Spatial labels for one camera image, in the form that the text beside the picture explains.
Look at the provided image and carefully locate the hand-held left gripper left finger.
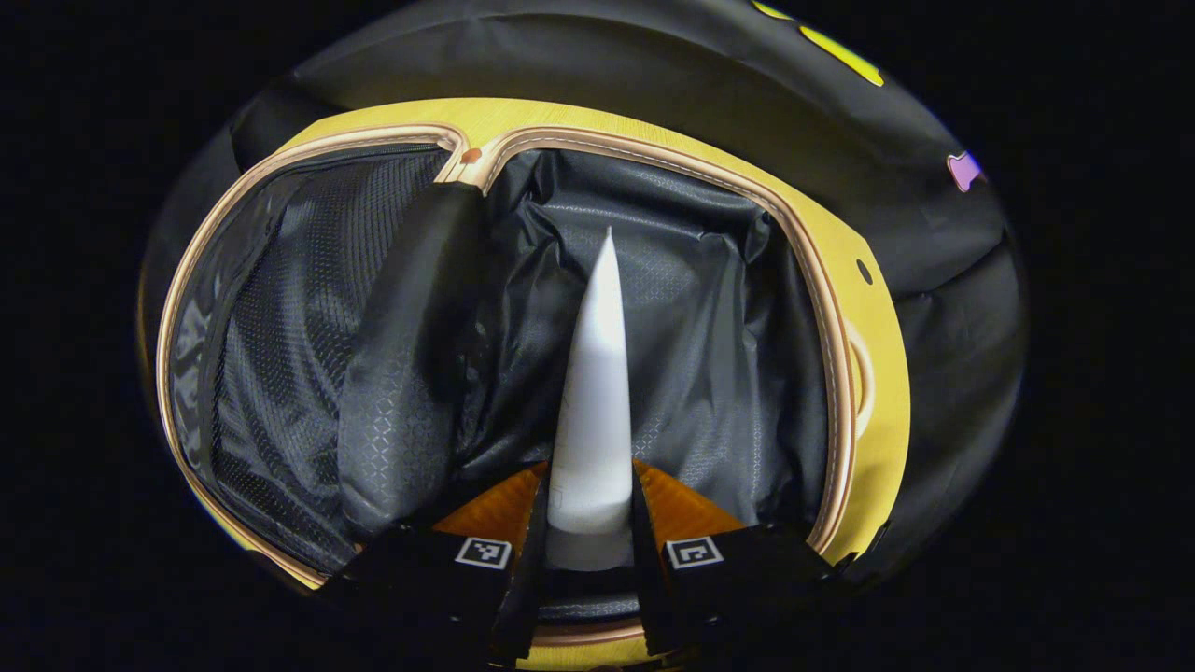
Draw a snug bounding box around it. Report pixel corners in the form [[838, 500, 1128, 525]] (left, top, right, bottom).
[[322, 462, 554, 669]]

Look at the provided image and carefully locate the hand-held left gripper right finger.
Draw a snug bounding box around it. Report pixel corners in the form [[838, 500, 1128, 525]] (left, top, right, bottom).
[[630, 459, 843, 660]]

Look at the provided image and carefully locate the white conical tube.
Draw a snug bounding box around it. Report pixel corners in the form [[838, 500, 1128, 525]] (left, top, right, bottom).
[[546, 227, 636, 572]]

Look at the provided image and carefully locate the pink suitcase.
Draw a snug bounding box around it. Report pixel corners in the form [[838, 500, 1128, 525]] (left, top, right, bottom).
[[154, 121, 879, 651]]

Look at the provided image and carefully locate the black backdrop cloth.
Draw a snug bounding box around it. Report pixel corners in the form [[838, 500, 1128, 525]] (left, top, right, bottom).
[[140, 0, 1028, 598]]

